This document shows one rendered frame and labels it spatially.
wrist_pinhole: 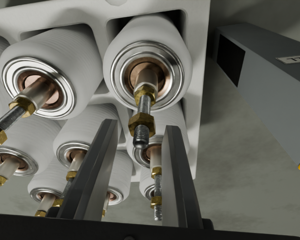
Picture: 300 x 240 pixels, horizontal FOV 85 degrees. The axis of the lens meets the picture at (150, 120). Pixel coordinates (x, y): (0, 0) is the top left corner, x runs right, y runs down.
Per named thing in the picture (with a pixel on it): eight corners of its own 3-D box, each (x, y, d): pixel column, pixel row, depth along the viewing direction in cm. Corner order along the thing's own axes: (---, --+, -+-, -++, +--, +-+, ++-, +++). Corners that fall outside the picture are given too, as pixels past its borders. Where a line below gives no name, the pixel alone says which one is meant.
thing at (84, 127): (81, 98, 40) (40, 158, 26) (102, 70, 35) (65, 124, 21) (114, 119, 44) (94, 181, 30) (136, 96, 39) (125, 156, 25)
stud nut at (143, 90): (132, 99, 15) (131, 104, 14) (137, 83, 14) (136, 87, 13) (152, 105, 15) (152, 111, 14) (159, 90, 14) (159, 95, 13)
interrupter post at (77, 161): (72, 156, 26) (63, 175, 23) (79, 148, 25) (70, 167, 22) (86, 162, 27) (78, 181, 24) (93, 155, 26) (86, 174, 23)
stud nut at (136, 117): (125, 126, 12) (124, 135, 11) (133, 108, 11) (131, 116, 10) (151, 134, 12) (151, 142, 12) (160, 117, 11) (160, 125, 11)
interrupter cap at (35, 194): (23, 186, 32) (20, 190, 32) (57, 184, 31) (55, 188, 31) (45, 204, 37) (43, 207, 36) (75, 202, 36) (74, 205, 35)
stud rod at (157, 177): (155, 164, 24) (155, 222, 18) (153, 159, 23) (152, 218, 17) (162, 162, 23) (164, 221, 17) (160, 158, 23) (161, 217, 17)
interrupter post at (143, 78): (150, 62, 16) (149, 76, 14) (163, 81, 17) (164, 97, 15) (131, 75, 17) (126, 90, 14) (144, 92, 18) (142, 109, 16)
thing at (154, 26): (159, -6, 27) (163, -1, 13) (185, 45, 32) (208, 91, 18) (115, 30, 30) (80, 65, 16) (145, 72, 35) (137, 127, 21)
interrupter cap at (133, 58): (158, 20, 14) (159, 21, 13) (195, 87, 18) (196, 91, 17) (95, 67, 17) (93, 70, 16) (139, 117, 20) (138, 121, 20)
